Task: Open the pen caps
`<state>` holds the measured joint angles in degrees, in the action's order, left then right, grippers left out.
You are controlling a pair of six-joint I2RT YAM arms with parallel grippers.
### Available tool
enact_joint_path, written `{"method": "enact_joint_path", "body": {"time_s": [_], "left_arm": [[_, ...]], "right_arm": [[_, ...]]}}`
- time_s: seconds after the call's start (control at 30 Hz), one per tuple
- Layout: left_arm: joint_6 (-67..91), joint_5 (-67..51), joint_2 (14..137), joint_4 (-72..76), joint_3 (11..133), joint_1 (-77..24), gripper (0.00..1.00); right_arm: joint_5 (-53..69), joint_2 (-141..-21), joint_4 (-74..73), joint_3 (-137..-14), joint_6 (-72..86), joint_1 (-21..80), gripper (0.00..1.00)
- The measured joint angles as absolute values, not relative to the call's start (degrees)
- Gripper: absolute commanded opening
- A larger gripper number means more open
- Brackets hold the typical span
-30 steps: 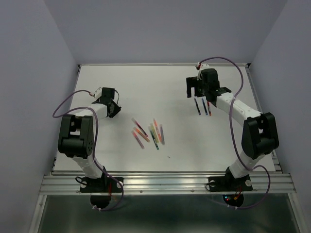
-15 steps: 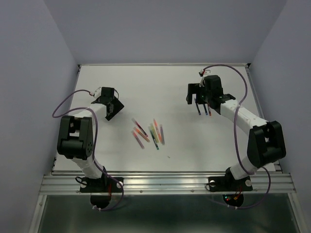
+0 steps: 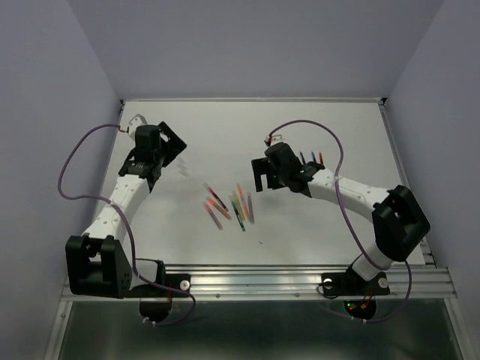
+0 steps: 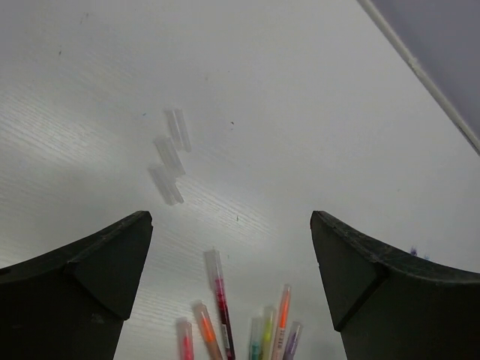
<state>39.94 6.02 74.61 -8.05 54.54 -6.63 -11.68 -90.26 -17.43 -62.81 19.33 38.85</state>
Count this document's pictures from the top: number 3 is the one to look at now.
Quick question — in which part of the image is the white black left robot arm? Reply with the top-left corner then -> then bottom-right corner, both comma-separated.
65,115 -> 189,299

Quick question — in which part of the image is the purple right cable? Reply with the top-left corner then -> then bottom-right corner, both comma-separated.
268,119 -> 413,326

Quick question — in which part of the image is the aluminium rail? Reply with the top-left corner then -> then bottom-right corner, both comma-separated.
61,266 -> 459,301

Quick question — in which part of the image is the dark red pen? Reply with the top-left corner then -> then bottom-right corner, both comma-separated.
203,182 -> 228,212

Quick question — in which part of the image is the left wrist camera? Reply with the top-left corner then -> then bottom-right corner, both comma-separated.
127,114 -> 148,139

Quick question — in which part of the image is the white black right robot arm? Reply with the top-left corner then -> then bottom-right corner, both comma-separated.
251,142 -> 431,293

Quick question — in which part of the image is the green pen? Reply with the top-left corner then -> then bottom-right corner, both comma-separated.
229,194 -> 246,232

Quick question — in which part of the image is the pink highlighter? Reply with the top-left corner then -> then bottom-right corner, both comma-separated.
203,202 -> 223,230

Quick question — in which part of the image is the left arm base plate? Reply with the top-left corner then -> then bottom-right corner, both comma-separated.
122,273 -> 193,300

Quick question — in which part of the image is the yellow highlighter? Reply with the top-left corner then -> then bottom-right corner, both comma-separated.
232,191 -> 248,222

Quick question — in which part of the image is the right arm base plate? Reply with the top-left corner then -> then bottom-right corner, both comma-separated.
318,271 -> 391,298

